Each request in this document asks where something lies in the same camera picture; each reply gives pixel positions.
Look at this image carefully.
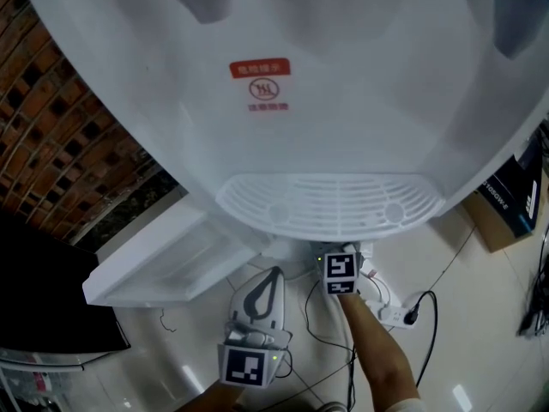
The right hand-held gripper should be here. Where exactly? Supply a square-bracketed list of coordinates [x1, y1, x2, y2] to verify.
[312, 241, 377, 295]

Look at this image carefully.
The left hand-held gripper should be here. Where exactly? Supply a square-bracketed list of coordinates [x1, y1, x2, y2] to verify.
[217, 266, 293, 390]

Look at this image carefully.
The white water dispenser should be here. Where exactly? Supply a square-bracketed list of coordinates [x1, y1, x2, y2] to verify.
[16, 0, 549, 248]

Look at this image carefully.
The person's left forearm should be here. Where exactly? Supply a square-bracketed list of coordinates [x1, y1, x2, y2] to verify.
[175, 379, 248, 412]

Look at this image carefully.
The person's right forearm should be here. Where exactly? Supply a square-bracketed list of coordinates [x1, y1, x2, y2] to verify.
[336, 292, 421, 412]

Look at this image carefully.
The white panel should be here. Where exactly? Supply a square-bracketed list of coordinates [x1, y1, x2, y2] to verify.
[81, 197, 275, 308]

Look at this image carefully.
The white drip tray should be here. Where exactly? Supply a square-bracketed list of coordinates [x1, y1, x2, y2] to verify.
[215, 173, 447, 238]

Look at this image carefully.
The white power strip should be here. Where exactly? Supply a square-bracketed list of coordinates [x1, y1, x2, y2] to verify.
[364, 298, 417, 330]

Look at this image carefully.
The black product box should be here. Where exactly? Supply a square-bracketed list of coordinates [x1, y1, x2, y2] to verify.
[475, 137, 544, 239]

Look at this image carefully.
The red warning label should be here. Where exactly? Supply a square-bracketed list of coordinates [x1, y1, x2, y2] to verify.
[229, 57, 292, 113]

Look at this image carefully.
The black glass-door fridge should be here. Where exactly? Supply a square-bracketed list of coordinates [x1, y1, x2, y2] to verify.
[0, 210, 132, 368]

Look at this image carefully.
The black plug with cable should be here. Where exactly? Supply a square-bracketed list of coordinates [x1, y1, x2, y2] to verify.
[401, 289, 438, 385]

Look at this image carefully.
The small bent wire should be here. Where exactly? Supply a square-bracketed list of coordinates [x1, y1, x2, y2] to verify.
[158, 309, 178, 333]

